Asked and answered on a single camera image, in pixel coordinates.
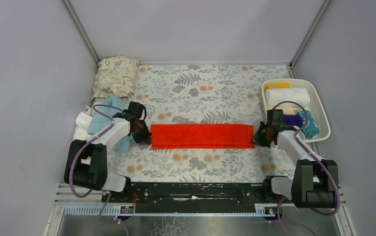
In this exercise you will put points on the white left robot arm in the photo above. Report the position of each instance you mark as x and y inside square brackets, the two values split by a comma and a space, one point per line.
[86, 164]

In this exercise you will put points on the teal bunny pattern towel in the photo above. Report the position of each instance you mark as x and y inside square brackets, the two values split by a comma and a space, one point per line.
[311, 130]

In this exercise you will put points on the floral pattern table mat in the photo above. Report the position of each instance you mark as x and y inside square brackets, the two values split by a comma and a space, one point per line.
[177, 94]

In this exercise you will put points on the yellow rolled towel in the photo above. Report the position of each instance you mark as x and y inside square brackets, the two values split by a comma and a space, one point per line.
[277, 86]

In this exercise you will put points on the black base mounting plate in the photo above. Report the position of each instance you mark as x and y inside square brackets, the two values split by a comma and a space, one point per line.
[166, 192]

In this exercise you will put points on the light blue towel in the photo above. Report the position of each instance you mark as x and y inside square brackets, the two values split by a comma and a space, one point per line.
[109, 106]

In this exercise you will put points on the white crumpled towel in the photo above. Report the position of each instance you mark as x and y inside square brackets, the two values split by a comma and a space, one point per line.
[82, 123]

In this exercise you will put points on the cream leaf print towel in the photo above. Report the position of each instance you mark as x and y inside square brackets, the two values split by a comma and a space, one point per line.
[116, 76]

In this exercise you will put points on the white rolled towel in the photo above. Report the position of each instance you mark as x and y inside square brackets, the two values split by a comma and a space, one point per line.
[273, 96]

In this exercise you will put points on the cream rolled towel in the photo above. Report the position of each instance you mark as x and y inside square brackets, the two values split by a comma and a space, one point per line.
[286, 110]

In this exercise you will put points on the white plastic tray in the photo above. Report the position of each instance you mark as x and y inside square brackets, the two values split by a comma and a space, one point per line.
[315, 105]

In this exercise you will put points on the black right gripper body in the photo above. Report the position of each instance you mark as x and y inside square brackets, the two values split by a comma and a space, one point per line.
[261, 136]

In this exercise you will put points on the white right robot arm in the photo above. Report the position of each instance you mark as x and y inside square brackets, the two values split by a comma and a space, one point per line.
[314, 183]

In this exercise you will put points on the purple rolled towel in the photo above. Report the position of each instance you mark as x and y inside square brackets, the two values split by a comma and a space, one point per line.
[294, 120]

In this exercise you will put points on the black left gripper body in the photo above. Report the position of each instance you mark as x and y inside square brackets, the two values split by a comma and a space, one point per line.
[143, 132]

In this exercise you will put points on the orange red towel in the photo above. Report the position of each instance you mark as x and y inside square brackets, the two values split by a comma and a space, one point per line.
[202, 136]

